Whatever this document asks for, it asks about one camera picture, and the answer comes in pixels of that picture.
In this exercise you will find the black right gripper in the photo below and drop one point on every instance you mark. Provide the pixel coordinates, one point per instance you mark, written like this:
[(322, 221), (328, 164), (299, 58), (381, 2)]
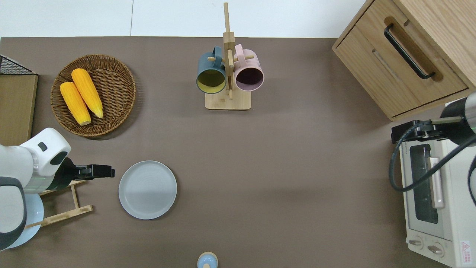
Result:
[(427, 131)]

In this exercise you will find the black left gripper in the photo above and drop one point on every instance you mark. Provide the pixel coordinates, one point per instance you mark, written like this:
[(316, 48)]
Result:
[(85, 172)]

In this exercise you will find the gray plate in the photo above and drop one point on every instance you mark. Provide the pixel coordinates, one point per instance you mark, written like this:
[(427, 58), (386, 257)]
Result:
[(148, 190)]

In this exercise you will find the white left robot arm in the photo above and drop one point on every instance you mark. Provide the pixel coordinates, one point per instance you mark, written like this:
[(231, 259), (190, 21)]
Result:
[(22, 167)]

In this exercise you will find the wooden plate rack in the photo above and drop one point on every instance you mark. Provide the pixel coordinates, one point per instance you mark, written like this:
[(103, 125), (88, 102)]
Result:
[(74, 213)]

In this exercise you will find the light blue plate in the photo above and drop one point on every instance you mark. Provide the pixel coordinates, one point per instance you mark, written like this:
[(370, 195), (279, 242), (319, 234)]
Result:
[(35, 212)]

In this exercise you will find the yellow corn cob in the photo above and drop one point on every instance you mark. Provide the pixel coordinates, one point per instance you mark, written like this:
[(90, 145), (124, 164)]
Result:
[(74, 104), (87, 93)]

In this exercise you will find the brown wicker basket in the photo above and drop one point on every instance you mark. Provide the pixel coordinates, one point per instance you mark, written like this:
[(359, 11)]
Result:
[(115, 89)]

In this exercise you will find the white toaster oven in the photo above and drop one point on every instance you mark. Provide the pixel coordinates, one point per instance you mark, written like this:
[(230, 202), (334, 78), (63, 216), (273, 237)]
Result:
[(457, 208)]

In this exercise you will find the wooden cabinet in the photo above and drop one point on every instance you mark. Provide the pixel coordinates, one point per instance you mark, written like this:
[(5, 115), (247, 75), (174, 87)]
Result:
[(372, 63)]

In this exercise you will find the blue service bell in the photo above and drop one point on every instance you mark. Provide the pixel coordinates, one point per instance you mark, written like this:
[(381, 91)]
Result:
[(207, 260)]

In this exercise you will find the wooden mug tree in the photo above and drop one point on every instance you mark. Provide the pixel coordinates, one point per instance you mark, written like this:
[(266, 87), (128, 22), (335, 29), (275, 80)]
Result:
[(227, 103)]

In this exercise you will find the dark blue mug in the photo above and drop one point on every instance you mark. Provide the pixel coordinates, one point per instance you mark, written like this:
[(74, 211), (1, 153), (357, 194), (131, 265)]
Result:
[(208, 67)]

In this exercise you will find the brown table mat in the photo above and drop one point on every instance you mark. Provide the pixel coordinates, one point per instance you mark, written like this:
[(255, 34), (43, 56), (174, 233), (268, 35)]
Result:
[(260, 167)]

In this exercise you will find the pink mug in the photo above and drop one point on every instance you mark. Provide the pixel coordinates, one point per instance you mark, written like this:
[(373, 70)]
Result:
[(248, 67)]

